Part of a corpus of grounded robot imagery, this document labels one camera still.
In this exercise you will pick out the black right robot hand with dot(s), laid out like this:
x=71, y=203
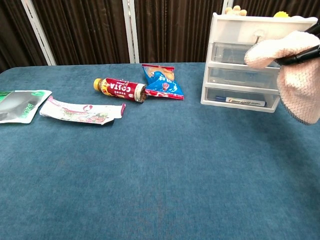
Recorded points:
x=302, y=56

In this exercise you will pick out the pink knitted cloth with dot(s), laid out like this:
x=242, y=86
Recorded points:
x=297, y=77

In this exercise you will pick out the yellow plastic object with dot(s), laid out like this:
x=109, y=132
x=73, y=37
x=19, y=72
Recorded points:
x=281, y=14

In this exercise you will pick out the white plastic drawer cabinet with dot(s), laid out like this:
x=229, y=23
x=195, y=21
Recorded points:
x=240, y=65

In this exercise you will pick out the blue whiteboard marker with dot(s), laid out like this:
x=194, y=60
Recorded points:
x=242, y=101

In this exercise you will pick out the beige plush toy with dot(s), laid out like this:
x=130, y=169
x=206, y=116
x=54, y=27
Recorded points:
x=235, y=10

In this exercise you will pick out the blue snack bag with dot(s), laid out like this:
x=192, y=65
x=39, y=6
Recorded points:
x=162, y=81

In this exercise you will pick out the red Costa coffee bottle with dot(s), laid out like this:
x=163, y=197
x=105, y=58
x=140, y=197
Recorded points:
x=120, y=89

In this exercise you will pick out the white pink floral package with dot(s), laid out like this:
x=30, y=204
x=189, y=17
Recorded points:
x=80, y=112

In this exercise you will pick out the grey green pouch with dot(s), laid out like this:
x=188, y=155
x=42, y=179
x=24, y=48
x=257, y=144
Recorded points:
x=17, y=105

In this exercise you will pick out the white screen frame post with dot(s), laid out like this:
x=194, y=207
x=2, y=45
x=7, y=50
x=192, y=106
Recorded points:
x=226, y=6
x=40, y=32
x=131, y=31

